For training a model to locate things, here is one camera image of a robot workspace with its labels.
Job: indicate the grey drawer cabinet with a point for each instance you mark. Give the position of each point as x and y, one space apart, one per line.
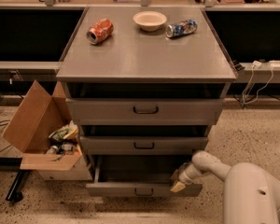
133 64

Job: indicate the white power adapter with cable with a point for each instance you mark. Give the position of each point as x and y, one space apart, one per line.
244 99

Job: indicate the grey workbench shelf rail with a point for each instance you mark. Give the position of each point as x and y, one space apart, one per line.
29 71

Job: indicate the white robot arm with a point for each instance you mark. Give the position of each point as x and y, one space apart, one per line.
251 195

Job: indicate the open cardboard box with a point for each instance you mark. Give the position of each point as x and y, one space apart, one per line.
37 117

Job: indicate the blue white soda can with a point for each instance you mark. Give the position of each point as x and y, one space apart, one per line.
181 28

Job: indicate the white paper bowl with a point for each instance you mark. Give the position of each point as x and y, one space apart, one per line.
149 21

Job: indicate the crushed orange soda can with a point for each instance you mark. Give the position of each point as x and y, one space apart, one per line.
100 31

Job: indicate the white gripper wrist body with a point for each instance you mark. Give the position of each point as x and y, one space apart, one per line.
185 178

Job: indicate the white power strip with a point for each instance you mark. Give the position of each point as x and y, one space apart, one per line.
274 63

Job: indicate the trash in cardboard box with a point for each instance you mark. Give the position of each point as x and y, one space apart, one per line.
64 140

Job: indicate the grey top drawer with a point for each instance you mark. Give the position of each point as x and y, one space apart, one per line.
145 111

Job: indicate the grey bottom drawer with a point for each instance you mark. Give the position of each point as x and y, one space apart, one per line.
138 176

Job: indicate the grey middle drawer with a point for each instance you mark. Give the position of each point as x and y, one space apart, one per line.
142 145

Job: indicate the grey drawer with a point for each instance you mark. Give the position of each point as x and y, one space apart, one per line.
138 176
142 145
145 111

